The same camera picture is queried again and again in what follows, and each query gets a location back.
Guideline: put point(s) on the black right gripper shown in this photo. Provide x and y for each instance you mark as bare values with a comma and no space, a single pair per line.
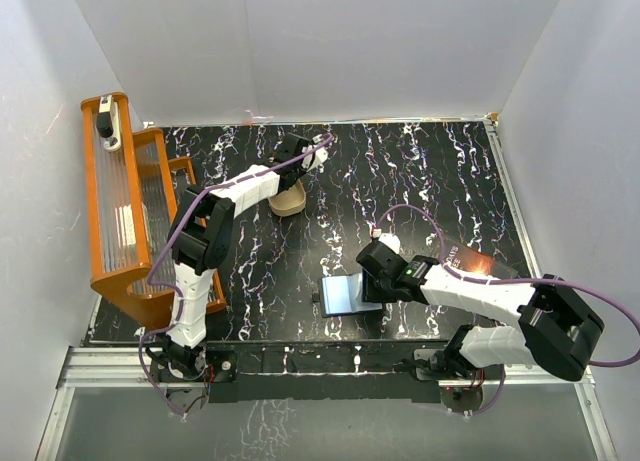
372,295

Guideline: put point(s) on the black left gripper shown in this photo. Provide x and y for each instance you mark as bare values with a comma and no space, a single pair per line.
301,170

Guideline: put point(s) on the blue credit card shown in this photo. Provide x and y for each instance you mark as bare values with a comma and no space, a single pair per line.
345,295

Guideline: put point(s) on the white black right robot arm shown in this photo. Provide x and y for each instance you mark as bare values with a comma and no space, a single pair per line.
538,323

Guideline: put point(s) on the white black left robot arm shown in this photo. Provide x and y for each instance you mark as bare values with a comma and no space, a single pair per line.
200,238

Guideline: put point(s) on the orange tiered acrylic rack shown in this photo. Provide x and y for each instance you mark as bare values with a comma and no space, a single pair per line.
132,200

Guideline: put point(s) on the white device on rack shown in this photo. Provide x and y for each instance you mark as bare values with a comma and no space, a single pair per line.
108,124

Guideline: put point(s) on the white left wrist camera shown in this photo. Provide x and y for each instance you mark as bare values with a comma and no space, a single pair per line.
316,152

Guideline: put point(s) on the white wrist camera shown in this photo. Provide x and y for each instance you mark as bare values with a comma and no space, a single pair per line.
391,240
316,152

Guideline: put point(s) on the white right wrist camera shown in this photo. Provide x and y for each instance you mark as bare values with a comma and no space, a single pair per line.
391,240

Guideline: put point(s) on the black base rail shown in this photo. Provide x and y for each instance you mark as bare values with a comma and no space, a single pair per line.
343,370

